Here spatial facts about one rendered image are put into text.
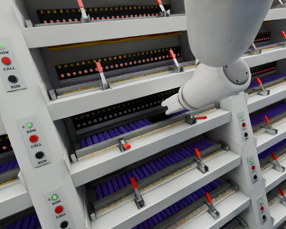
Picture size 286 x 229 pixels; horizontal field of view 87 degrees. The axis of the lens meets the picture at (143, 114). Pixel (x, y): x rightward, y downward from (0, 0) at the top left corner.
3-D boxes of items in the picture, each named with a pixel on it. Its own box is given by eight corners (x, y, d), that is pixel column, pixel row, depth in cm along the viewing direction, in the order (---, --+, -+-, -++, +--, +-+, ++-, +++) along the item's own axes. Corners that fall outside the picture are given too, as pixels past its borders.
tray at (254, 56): (311, 51, 84) (317, 22, 79) (236, 71, 63) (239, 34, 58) (269, 53, 101) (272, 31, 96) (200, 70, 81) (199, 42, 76)
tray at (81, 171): (230, 121, 62) (231, 99, 58) (75, 187, 41) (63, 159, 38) (195, 109, 79) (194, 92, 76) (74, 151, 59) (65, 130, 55)
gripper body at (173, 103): (200, 81, 45) (182, 93, 56) (172, 88, 42) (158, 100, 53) (210, 103, 45) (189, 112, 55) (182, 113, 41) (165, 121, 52)
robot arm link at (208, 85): (183, 73, 42) (181, 105, 39) (218, 41, 29) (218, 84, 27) (209, 81, 44) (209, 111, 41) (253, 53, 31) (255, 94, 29)
